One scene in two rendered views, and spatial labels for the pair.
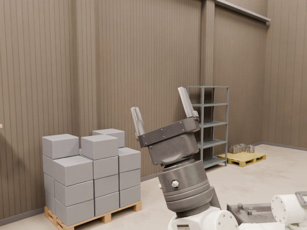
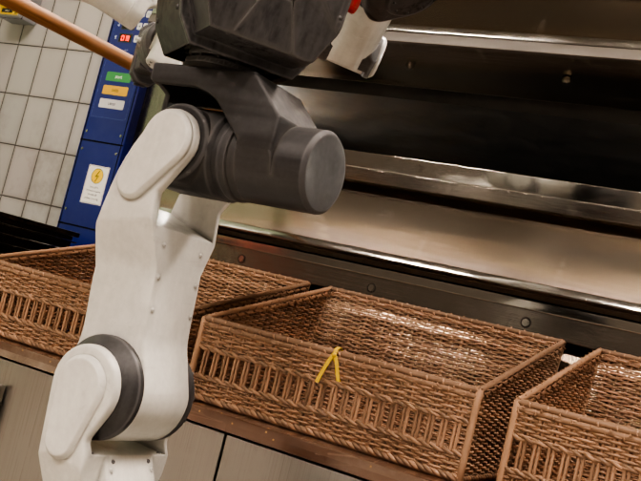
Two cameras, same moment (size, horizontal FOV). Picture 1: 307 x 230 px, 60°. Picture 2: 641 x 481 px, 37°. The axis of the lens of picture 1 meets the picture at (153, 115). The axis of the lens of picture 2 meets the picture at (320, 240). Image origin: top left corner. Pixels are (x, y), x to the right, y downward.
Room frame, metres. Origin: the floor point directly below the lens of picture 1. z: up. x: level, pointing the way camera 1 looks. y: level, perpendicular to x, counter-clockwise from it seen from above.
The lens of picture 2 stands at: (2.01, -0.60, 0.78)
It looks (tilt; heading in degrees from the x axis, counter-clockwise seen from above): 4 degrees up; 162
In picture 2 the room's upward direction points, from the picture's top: 14 degrees clockwise
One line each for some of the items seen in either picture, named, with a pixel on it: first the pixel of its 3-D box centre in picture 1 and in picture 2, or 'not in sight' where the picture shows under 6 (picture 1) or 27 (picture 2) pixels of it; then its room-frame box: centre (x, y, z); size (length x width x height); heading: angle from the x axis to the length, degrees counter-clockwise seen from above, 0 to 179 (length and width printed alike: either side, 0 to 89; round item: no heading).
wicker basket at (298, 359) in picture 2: not in sight; (382, 365); (0.29, 0.15, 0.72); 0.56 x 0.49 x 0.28; 43
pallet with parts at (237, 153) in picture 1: (241, 154); not in sight; (6.39, -2.17, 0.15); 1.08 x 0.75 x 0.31; 133
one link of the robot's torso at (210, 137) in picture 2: not in sight; (205, 154); (0.65, -0.35, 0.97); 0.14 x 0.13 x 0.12; 132
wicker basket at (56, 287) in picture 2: not in sight; (143, 302); (-0.15, -0.26, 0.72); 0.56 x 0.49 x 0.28; 44
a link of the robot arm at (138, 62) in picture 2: not in sight; (155, 51); (0.21, -0.41, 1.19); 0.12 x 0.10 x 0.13; 7
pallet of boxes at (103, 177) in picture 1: (93, 174); not in sight; (3.62, 0.84, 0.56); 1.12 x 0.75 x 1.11; 131
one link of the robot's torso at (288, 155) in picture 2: not in sight; (245, 139); (0.70, -0.31, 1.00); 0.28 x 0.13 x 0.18; 42
